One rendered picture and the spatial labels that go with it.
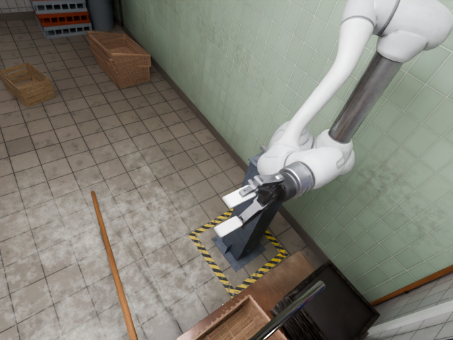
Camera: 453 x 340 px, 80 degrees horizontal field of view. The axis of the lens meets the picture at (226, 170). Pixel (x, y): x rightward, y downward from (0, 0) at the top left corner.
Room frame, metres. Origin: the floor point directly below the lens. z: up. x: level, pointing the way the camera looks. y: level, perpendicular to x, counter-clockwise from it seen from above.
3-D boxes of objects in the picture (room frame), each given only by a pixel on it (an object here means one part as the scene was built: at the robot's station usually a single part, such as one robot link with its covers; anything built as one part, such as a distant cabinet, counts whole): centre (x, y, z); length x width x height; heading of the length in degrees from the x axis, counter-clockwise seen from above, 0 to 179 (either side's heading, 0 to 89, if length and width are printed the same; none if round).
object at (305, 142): (1.01, -0.26, 1.17); 0.18 x 0.16 x 0.22; 85
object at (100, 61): (2.84, 1.58, 0.14); 0.56 x 0.49 x 0.28; 52
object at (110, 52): (2.84, 1.56, 0.32); 0.56 x 0.49 x 0.28; 54
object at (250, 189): (0.36, -0.06, 1.57); 0.05 x 0.01 x 0.03; 136
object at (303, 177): (0.49, -0.18, 1.48); 0.09 x 0.06 x 0.09; 46
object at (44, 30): (3.52, 2.71, 0.08); 0.60 x 0.40 x 0.15; 138
